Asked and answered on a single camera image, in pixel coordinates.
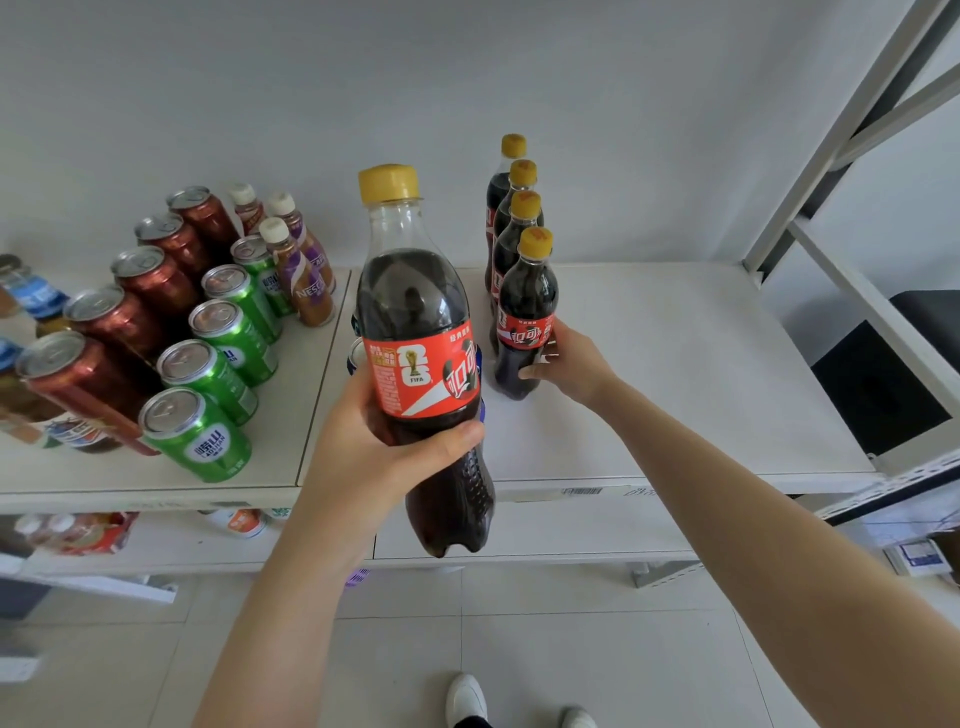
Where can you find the person's right hand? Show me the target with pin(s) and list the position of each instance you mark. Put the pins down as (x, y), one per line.
(581, 367)

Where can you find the person's left hand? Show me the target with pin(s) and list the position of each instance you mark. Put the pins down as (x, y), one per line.
(352, 457)

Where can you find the person's right thumb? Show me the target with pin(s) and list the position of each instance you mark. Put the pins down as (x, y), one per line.
(538, 370)

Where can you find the person's left thumb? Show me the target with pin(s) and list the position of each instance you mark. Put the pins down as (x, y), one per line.
(442, 446)

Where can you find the small cola bottle yellow cap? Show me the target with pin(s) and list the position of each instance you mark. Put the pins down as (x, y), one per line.
(497, 191)
(523, 175)
(525, 300)
(519, 221)

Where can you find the large cola bottle yellow cap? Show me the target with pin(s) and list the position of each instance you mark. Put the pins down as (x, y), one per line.
(412, 315)

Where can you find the person's left forearm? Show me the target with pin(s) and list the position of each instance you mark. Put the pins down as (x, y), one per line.
(300, 615)

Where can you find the person's right forearm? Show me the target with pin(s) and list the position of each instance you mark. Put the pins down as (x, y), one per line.
(750, 540)

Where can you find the blue label soda bottle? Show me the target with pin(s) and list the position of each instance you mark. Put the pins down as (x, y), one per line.
(355, 352)

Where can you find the white metal shelving rack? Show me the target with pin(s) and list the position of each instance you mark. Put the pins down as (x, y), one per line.
(675, 375)

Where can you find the brown label coffee bottle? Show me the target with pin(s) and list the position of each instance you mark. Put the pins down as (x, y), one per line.
(304, 289)

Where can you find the white orange cup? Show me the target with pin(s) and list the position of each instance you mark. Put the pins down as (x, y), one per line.
(238, 522)

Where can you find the green drink can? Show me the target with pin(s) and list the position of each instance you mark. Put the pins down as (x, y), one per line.
(199, 444)
(211, 384)
(237, 339)
(264, 271)
(244, 297)

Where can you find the purple label coffee bottle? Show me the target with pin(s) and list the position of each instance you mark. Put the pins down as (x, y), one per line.
(309, 247)

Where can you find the person's left white shoe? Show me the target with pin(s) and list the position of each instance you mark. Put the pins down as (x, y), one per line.
(465, 701)

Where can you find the person's white shoe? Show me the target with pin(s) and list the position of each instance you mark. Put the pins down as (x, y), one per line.
(577, 718)
(465, 701)

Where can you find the person's right white shoe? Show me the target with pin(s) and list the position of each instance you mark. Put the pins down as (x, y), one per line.
(577, 718)

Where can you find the red label coffee bottle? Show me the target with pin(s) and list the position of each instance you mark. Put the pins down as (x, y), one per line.
(247, 210)

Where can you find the red drink can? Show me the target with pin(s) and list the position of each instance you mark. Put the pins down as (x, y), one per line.
(82, 382)
(181, 244)
(120, 322)
(159, 285)
(211, 217)

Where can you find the red snack packets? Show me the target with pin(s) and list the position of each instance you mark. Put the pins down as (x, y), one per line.
(90, 532)

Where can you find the small white box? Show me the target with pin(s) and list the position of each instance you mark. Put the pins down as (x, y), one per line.
(919, 556)

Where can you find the blue label tea bottle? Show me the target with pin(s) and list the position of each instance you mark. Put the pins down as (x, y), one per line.
(37, 296)

